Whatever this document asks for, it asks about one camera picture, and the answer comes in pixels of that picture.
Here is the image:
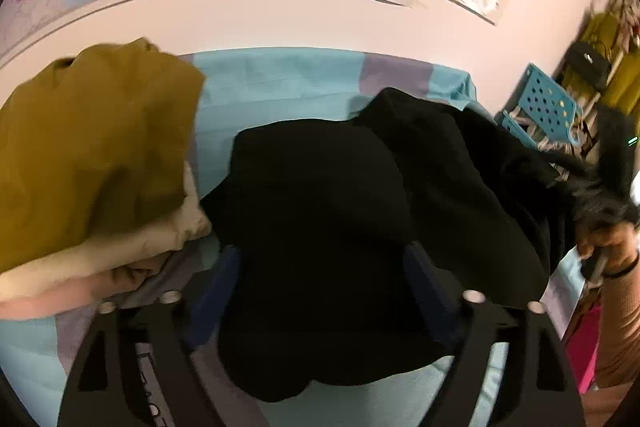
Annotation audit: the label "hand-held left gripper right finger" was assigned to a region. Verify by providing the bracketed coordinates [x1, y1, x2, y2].
[402, 242, 586, 427]

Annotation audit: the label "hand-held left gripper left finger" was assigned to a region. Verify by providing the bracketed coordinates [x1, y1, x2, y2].
[57, 244, 266, 427]

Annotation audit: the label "black jacket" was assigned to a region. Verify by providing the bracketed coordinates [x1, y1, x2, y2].
[200, 87, 596, 403]

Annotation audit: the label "person's right forearm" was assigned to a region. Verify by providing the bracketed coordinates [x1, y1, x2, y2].
[594, 257, 640, 390]

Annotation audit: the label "hanging yellow clothes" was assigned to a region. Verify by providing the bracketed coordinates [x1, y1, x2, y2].
[560, 9, 640, 108]

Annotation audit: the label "person's right hand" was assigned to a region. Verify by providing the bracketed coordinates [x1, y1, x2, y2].
[575, 223, 640, 282]

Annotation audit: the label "beige garment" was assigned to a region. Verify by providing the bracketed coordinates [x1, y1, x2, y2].
[0, 162, 213, 304]

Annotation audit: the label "blue perforated storage rack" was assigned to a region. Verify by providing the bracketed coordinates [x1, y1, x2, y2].
[495, 63, 584, 148]

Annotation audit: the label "black wristband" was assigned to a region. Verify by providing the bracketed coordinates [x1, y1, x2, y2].
[601, 251, 640, 281]

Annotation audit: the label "pink garment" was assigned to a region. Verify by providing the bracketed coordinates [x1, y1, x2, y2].
[0, 257, 171, 322]

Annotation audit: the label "pink cloth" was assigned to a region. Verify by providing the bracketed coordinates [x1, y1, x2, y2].
[564, 301, 604, 396]

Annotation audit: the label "mustard yellow garment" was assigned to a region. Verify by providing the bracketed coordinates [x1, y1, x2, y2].
[0, 37, 207, 275]

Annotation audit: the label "blue striped bed sheet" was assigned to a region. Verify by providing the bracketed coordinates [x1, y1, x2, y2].
[0, 47, 583, 427]

